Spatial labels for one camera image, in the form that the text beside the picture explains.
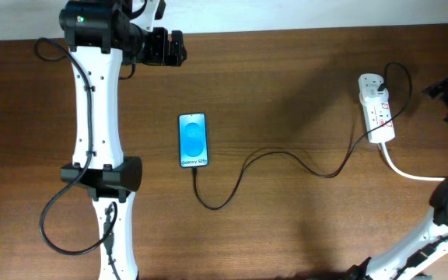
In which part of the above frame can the blue Galaxy smartphone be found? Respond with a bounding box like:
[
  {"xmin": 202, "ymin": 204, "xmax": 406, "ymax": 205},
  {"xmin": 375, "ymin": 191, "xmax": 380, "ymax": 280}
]
[{"xmin": 178, "ymin": 113, "xmax": 208, "ymax": 168}]

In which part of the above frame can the white power strip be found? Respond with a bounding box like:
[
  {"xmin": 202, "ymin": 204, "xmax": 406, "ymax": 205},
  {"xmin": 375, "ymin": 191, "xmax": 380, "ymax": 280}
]
[{"xmin": 359, "ymin": 90, "xmax": 395, "ymax": 144}]

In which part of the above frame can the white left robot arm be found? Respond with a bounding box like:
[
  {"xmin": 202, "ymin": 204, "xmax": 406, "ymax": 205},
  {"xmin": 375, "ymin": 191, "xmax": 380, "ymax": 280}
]
[{"xmin": 59, "ymin": 0, "xmax": 187, "ymax": 279}]

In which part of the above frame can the white power strip cord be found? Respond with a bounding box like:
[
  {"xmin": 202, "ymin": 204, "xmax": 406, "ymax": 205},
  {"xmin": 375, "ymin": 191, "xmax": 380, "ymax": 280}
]
[{"xmin": 378, "ymin": 142, "xmax": 446, "ymax": 183}]

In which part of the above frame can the black charger cable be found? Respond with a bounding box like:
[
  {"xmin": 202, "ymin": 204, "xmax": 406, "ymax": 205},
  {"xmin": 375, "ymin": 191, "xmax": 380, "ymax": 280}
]
[{"xmin": 191, "ymin": 61, "xmax": 413, "ymax": 212}]

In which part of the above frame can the white charger plug adapter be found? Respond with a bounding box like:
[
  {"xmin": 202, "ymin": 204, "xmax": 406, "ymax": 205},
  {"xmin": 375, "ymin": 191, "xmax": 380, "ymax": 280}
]
[{"xmin": 359, "ymin": 73, "xmax": 388, "ymax": 99}]

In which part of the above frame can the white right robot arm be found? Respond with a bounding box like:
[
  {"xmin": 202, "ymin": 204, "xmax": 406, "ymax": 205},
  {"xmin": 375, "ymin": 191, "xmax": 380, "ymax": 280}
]
[{"xmin": 342, "ymin": 73, "xmax": 448, "ymax": 280}]

